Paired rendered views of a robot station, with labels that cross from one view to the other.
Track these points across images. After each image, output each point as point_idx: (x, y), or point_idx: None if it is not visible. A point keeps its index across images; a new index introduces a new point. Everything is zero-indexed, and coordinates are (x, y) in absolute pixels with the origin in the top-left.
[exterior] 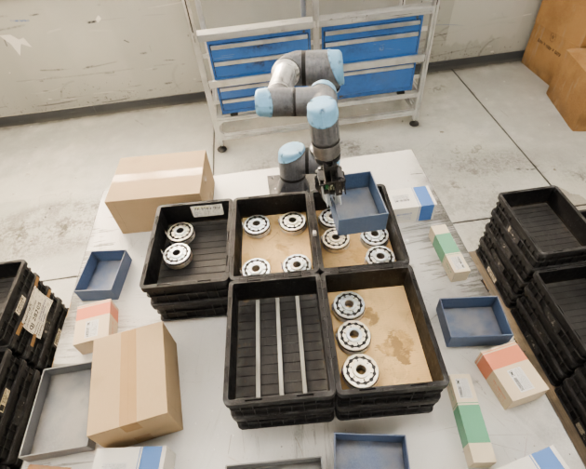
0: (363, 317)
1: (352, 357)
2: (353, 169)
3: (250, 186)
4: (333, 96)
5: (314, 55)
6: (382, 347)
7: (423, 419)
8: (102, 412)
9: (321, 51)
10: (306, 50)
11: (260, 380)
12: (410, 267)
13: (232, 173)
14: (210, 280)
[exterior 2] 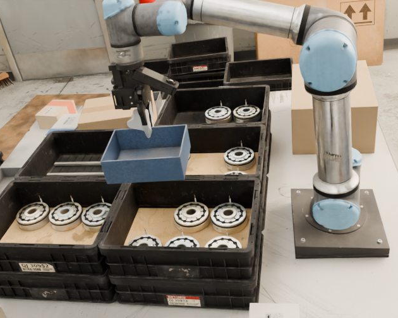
0: (84, 229)
1: (45, 209)
2: None
3: (363, 183)
4: (144, 12)
5: (319, 24)
6: (47, 238)
7: None
8: (96, 101)
9: (327, 26)
10: (335, 17)
11: (73, 166)
12: (90, 247)
13: (394, 166)
14: (158, 118)
